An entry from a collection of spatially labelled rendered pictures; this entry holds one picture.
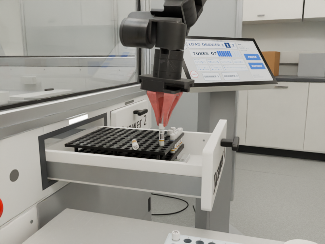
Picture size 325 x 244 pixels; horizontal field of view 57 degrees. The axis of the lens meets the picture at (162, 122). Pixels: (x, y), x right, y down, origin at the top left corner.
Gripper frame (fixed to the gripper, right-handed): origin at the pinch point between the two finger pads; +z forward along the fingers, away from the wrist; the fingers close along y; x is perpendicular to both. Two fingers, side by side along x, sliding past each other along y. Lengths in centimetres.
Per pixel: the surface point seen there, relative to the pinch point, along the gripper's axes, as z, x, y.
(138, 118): 9.9, -37.4, 21.1
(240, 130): 70, -296, -2
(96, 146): 6.2, 5.7, 12.0
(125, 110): 5.0, -26.3, 21.0
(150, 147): 5.0, 2.9, 1.2
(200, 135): 5.6, -15.3, -5.5
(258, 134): 71, -295, -23
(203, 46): -18, -95, 13
